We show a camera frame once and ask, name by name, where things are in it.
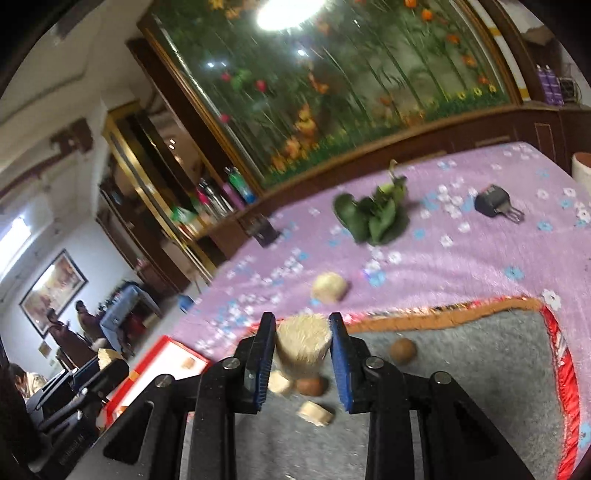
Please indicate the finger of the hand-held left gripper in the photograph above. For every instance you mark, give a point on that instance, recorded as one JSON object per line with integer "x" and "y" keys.
{"x": 83, "y": 383}
{"x": 74, "y": 417}

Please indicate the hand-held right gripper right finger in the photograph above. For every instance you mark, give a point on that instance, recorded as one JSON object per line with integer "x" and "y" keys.
{"x": 344, "y": 374}

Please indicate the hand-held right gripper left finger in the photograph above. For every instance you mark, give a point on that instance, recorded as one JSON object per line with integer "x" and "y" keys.
{"x": 261, "y": 369}

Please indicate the brown longan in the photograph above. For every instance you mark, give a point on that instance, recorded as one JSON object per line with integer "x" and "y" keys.
{"x": 311, "y": 386}
{"x": 187, "y": 364}
{"x": 402, "y": 351}

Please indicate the red gift box white inside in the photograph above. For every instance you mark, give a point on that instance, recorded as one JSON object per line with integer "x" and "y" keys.
{"x": 175, "y": 357}

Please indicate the table with blue cloth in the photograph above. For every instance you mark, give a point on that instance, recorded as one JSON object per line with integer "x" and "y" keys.
{"x": 124, "y": 304}

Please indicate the blue thermos jug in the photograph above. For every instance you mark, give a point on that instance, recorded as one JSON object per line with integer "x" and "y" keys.
{"x": 186, "y": 303}

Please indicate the grey felt mat red border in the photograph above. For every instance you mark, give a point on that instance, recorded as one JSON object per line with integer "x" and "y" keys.
{"x": 461, "y": 392}

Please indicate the small black box with rod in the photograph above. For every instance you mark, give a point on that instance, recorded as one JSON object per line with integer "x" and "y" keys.
{"x": 265, "y": 235}

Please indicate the small cardboard carton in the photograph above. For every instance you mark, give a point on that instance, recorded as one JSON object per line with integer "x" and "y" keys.
{"x": 194, "y": 228}

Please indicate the green artificial leafy plant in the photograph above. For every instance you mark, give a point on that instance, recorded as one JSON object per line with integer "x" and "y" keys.
{"x": 378, "y": 221}

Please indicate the ceiling light panel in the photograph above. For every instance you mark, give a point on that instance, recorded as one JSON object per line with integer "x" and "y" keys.
{"x": 14, "y": 237}

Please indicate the green packet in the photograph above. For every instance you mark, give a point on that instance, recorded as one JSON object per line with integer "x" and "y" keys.
{"x": 182, "y": 214}

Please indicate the pink cup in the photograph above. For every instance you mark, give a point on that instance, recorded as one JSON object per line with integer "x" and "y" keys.
{"x": 232, "y": 196}

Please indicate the steel thermos jug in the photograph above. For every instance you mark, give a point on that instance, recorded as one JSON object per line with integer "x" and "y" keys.
{"x": 212, "y": 196}

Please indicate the pink bottle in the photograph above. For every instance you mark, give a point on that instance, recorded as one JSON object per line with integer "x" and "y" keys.
{"x": 202, "y": 199}

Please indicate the green plastic bottle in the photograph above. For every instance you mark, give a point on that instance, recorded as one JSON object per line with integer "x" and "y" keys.
{"x": 240, "y": 184}

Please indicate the gold framed glass door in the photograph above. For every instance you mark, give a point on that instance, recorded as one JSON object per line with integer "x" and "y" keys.
{"x": 134, "y": 170}

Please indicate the black power adapter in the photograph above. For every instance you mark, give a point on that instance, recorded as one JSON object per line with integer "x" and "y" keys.
{"x": 489, "y": 201}

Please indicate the wooden ceiling beam ornament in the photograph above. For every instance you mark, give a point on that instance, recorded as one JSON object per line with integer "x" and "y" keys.
{"x": 76, "y": 134}

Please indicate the glass plant display case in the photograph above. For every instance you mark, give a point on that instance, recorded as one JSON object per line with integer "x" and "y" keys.
{"x": 346, "y": 92}

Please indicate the white cylindrical container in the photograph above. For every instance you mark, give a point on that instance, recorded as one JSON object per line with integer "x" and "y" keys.
{"x": 581, "y": 168}

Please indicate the framed wall painting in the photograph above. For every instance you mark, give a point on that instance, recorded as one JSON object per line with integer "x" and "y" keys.
{"x": 53, "y": 288}

